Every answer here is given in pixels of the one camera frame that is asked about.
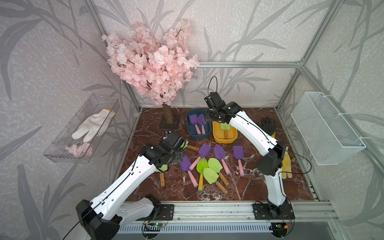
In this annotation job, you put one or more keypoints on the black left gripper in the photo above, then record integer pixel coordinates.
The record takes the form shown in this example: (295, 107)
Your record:
(179, 155)

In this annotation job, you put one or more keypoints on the green shovel wooden handle front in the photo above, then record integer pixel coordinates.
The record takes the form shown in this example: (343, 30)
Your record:
(212, 178)

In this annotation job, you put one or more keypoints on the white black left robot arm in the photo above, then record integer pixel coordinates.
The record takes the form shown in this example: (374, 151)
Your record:
(151, 157)

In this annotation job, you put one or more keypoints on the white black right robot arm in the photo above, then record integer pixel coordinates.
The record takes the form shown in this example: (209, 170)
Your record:
(272, 151)

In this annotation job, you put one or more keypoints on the yellow storage box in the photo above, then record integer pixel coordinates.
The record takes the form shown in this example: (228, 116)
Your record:
(218, 134)

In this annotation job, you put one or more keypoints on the dark teal storage box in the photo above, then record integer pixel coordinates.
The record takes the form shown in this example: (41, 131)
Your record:
(191, 128)

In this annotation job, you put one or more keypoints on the pink blossoms in box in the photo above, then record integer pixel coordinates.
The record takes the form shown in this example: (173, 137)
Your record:
(80, 149)

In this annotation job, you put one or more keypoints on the black rubber glove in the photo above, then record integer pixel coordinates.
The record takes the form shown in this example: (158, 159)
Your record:
(269, 126)

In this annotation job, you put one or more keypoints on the pink artificial blossom tree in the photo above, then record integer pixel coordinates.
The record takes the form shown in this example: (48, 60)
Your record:
(158, 69)

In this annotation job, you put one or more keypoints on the left circuit board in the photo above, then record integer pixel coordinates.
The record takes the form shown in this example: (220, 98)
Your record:
(154, 227)

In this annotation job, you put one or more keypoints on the circuit board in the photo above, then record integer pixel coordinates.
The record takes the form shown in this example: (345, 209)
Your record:
(154, 227)
(279, 226)

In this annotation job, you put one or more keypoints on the white cotton glove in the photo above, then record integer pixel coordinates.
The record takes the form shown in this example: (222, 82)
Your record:
(94, 126)

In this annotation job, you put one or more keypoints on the yellow dotted work glove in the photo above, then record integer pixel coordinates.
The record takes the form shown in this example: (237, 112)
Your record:
(286, 168)

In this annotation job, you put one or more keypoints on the right circuit board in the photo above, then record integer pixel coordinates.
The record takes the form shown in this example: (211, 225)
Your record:
(279, 226)

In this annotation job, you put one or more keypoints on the purple square shovel pink handle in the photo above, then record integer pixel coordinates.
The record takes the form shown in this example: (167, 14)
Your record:
(204, 151)

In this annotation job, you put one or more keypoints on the green shovel yellow handle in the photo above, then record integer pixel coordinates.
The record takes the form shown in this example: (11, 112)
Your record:
(202, 164)

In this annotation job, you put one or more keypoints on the purple pointed shovel pink handle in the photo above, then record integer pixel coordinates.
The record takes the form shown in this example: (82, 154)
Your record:
(220, 154)

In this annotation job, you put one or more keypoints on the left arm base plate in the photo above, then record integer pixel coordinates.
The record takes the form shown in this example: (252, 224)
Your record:
(162, 212)

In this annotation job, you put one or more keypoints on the clear acrylic wall box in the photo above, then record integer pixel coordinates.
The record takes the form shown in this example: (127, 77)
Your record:
(79, 139)

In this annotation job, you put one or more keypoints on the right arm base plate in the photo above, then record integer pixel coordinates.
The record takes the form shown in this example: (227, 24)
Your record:
(269, 212)

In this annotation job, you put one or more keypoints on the white wire mesh basket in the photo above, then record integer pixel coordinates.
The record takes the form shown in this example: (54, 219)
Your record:
(329, 137)

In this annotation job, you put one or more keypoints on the aluminium front rail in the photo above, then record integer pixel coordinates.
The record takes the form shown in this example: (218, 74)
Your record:
(218, 212)

